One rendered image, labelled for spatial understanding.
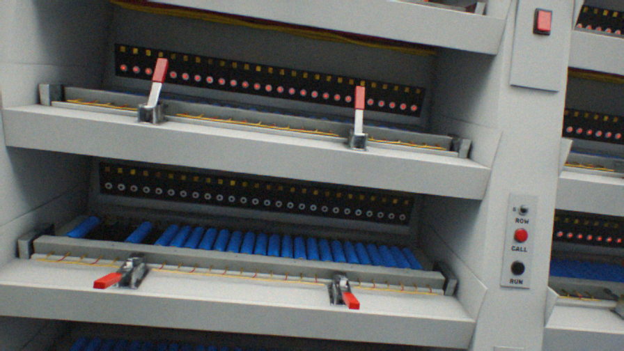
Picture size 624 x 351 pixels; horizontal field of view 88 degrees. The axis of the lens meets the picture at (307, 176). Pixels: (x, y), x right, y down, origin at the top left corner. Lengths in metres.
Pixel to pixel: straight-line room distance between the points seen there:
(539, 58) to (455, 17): 0.12
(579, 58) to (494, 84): 0.13
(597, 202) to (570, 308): 0.16
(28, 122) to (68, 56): 0.15
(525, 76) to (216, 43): 0.50
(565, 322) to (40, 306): 0.68
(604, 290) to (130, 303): 0.69
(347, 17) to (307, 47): 0.20
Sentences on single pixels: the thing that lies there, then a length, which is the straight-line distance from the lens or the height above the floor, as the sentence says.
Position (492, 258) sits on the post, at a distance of 0.50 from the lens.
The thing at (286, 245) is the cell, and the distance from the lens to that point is 0.52.
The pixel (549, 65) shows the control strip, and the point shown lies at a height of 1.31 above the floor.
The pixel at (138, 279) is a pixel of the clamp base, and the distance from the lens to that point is 0.47.
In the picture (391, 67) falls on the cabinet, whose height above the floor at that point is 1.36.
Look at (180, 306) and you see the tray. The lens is 0.45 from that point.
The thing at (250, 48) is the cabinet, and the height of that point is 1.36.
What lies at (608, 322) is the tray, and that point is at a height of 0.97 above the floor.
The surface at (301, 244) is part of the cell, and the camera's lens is 0.53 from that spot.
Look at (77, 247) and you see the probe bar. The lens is 0.53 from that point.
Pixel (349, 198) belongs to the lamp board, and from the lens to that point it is 0.58.
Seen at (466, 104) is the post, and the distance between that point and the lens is 0.58.
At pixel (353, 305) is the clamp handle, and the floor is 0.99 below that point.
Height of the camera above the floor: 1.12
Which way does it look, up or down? 1 degrees up
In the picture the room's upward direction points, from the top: 6 degrees clockwise
